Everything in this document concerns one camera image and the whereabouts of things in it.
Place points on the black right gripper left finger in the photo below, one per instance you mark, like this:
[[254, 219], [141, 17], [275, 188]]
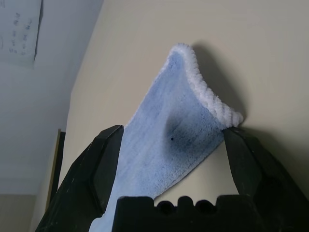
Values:
[[91, 181]]

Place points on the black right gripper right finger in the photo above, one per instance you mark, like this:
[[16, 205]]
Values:
[[260, 174]]

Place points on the light blue towel white trim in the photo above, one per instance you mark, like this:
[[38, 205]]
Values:
[[157, 133]]

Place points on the white paper sheet with writing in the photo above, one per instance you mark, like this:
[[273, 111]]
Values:
[[19, 31]]

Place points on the beige side table black frame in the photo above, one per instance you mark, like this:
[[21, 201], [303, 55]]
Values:
[[61, 145]]

